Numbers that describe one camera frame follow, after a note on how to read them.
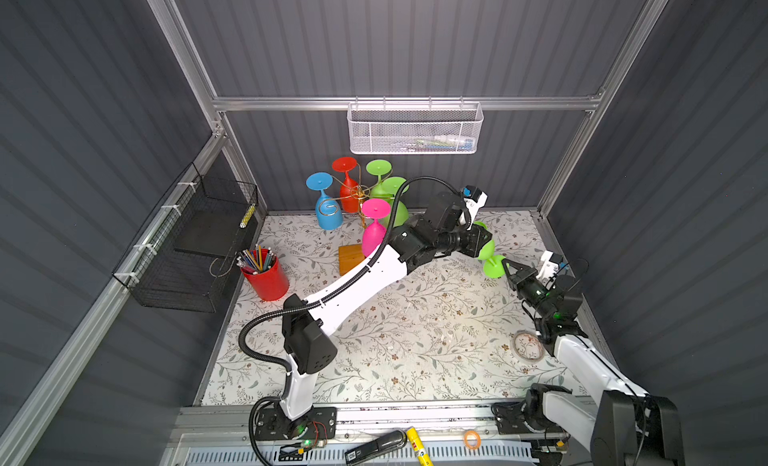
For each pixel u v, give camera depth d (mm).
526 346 863
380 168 867
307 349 543
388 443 676
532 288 729
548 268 750
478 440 708
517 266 798
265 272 846
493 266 821
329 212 905
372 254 509
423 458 678
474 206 623
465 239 618
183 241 736
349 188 909
